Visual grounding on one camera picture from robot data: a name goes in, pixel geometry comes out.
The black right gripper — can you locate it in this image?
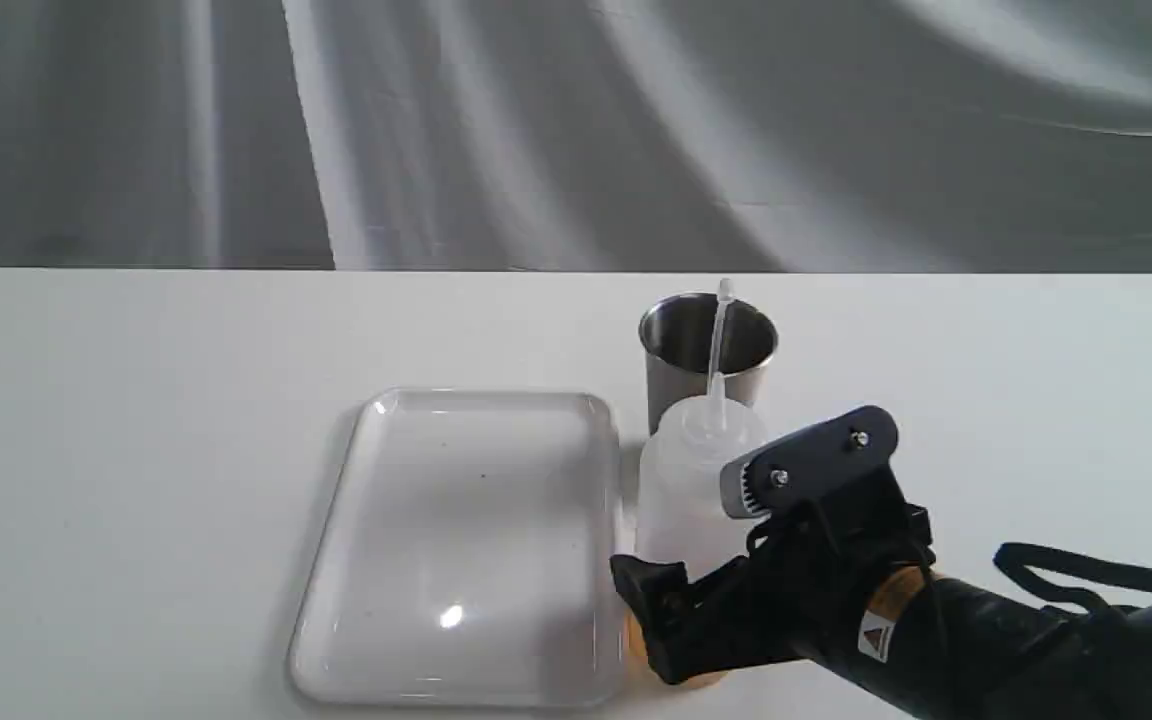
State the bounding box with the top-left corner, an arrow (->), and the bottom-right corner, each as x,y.
609,406 -> 934,685

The translucent squeeze bottle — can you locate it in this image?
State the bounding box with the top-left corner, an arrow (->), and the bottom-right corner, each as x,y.
634,278 -> 767,583

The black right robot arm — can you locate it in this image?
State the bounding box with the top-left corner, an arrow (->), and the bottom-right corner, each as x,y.
611,406 -> 1152,719

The stainless steel cup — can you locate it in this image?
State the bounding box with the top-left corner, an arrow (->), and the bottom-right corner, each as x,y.
637,291 -> 780,434

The white plastic tray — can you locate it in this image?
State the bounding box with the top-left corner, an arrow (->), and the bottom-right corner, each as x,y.
287,387 -> 626,711

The grey fabric backdrop curtain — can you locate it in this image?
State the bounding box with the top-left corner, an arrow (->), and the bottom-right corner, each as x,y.
0,1 -> 1152,273

